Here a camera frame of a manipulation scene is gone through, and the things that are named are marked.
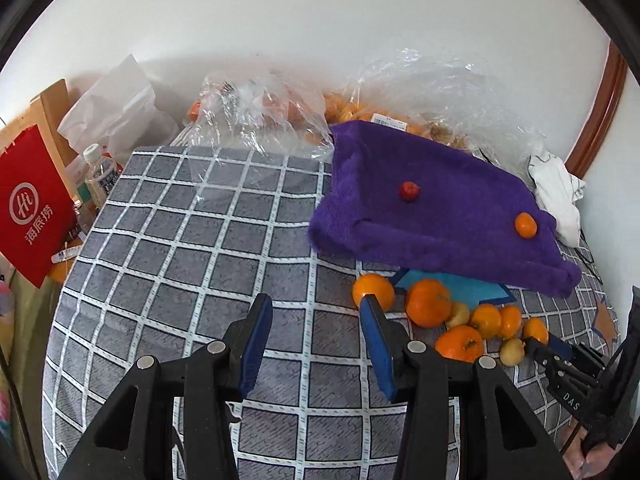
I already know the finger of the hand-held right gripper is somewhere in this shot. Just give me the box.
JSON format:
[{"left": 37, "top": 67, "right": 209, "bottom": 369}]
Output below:
[
  {"left": 546, "top": 331, "right": 613, "bottom": 376},
  {"left": 524, "top": 336, "right": 571, "bottom": 386}
]

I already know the person's right hand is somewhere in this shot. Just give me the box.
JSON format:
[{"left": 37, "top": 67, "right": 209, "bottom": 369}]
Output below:
[{"left": 570, "top": 427, "right": 618, "bottom": 480}]

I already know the small orange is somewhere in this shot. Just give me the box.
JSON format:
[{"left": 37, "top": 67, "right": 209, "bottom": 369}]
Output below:
[
  {"left": 500, "top": 306, "right": 523, "bottom": 340},
  {"left": 469, "top": 304, "right": 502, "bottom": 339},
  {"left": 522, "top": 317, "right": 549, "bottom": 346}
]

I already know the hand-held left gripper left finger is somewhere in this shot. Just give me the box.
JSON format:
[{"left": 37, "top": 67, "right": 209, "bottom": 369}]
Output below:
[{"left": 57, "top": 292, "right": 274, "bottom": 480}]

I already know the purple towel covered tray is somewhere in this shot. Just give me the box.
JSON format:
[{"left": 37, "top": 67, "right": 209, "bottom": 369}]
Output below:
[{"left": 307, "top": 121, "right": 582, "bottom": 296}]

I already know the clear water bottle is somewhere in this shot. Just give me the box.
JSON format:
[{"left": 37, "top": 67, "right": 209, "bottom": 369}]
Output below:
[{"left": 81, "top": 143, "right": 122, "bottom": 207}]

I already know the black cable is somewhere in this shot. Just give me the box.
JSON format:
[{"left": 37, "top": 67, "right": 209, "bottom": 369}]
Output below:
[{"left": 575, "top": 227, "right": 608, "bottom": 286}]

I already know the white crumpled towel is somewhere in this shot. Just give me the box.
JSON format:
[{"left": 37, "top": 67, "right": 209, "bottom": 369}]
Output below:
[{"left": 528, "top": 151, "right": 587, "bottom": 248}]

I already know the grey checked bed sheet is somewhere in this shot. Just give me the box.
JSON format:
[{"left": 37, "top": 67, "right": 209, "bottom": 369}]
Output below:
[{"left": 42, "top": 125, "right": 631, "bottom": 480}]

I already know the large orange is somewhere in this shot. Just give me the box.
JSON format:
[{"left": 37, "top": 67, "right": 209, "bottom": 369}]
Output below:
[
  {"left": 405, "top": 278, "right": 453, "bottom": 327},
  {"left": 352, "top": 273, "right": 396, "bottom": 311},
  {"left": 434, "top": 325, "right": 486, "bottom": 363}
]

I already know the small yellow fruit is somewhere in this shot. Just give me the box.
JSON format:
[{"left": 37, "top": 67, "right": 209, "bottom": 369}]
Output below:
[
  {"left": 500, "top": 338, "right": 526, "bottom": 367},
  {"left": 446, "top": 301, "right": 471, "bottom": 330}
]

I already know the brown wooden door frame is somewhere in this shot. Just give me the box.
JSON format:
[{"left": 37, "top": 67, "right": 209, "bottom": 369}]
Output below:
[{"left": 565, "top": 40, "right": 629, "bottom": 177}]

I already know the white plastic bag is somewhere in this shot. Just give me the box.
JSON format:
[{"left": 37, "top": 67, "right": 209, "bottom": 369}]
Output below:
[{"left": 57, "top": 54, "right": 173, "bottom": 163}]

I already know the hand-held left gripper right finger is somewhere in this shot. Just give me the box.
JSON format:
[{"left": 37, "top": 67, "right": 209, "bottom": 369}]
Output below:
[{"left": 360, "top": 294, "right": 573, "bottom": 480}]

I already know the clear plastic bag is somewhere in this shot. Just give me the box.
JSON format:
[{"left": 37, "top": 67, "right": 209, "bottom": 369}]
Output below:
[
  {"left": 182, "top": 67, "right": 335, "bottom": 201},
  {"left": 330, "top": 47, "right": 547, "bottom": 161}
]

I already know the red paper bag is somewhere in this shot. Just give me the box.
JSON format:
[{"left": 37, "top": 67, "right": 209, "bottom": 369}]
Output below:
[{"left": 0, "top": 125, "right": 76, "bottom": 288}]

